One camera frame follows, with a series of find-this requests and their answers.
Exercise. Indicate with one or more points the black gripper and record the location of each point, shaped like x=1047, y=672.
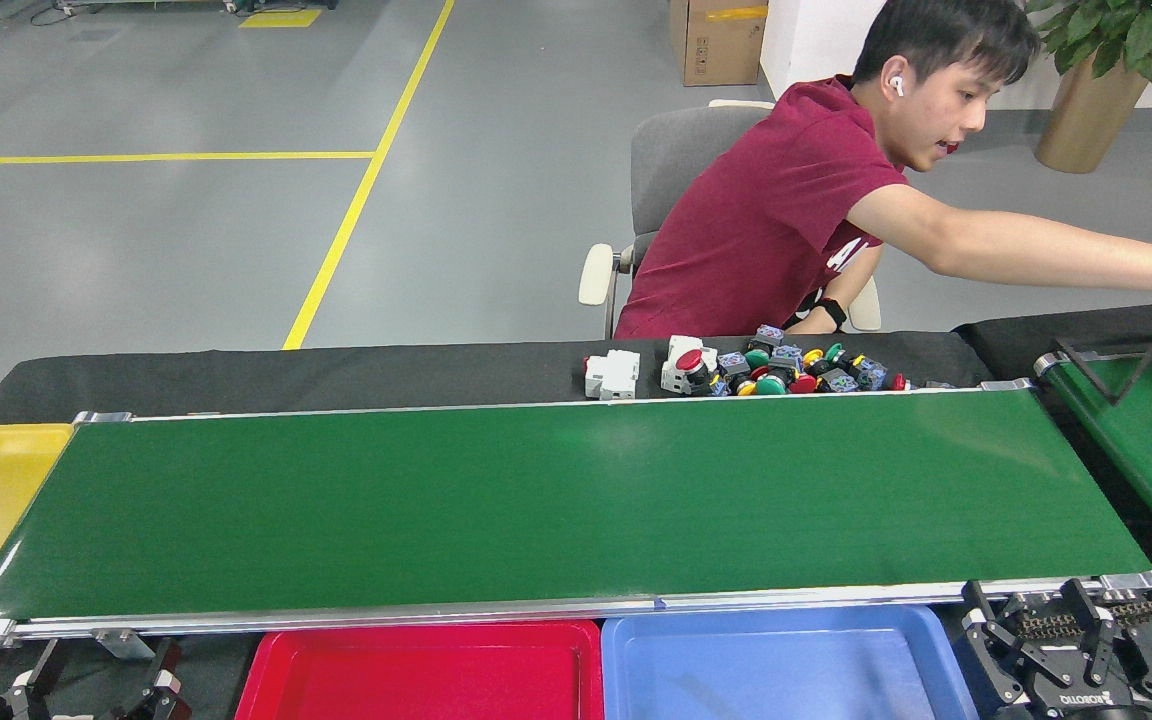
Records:
x=1086, y=700

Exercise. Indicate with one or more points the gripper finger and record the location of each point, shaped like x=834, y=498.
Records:
x=41, y=660
x=166, y=660

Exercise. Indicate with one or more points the red mushroom button switch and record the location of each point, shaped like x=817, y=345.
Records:
x=804, y=384

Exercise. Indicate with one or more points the yellow push button switch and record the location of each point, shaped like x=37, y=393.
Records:
x=732, y=365
x=812, y=356

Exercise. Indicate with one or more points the white circuit breaker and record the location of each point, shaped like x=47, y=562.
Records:
x=614, y=375
x=674, y=350

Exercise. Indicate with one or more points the person's left forearm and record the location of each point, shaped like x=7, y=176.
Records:
x=854, y=275

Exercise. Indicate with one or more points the person's right forearm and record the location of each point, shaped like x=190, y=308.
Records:
x=1056, y=255

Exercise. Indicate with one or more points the red plastic tray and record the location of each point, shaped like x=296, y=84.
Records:
x=416, y=680

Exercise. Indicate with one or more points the blue plastic tray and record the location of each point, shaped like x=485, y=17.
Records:
x=786, y=670

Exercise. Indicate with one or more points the person's left hand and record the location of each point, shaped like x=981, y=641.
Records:
x=808, y=326

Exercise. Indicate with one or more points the black metal guide bar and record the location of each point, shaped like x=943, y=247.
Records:
x=1062, y=346

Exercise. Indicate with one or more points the black wrist watch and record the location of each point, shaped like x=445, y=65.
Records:
x=832, y=313

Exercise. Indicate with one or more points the person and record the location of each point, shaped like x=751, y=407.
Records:
x=766, y=200

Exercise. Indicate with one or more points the potted plant gold pot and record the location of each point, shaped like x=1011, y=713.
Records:
x=1086, y=110

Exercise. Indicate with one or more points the grey office chair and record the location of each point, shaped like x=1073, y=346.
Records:
x=686, y=160

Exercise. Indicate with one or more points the brown cardboard box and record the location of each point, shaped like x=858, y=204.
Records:
x=716, y=45

